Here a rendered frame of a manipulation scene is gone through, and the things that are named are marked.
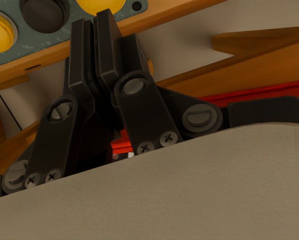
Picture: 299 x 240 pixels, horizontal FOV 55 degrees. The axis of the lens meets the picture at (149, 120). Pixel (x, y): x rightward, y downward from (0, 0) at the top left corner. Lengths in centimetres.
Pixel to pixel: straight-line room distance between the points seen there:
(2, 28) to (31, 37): 2
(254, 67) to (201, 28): 80
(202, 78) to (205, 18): 81
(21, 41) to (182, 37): 93
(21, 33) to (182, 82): 17
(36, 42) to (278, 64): 23
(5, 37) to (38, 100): 104
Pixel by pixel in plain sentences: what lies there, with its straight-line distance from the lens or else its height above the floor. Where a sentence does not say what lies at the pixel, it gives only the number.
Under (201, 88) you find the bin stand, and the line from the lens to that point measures 31.
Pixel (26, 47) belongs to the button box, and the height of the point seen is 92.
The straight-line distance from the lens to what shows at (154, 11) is 21.
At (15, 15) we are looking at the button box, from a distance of 20.
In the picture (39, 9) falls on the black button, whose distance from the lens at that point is 18.
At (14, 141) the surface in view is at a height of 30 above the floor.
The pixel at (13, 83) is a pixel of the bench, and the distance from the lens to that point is 112.
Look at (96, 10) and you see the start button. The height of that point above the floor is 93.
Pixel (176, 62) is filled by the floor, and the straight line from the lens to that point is 111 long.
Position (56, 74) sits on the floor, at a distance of 119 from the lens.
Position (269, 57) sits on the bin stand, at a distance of 32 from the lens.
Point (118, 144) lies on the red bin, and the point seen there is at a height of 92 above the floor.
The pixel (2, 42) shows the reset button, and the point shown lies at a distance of 20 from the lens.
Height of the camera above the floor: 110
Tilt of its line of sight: 74 degrees down
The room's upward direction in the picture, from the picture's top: 170 degrees counter-clockwise
